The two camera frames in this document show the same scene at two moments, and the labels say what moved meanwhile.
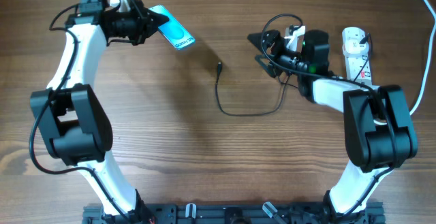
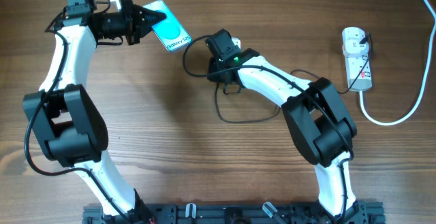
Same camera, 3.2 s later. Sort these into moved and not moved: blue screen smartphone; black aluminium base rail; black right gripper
Moved: blue screen smartphone; black right gripper
Not moved: black aluminium base rail
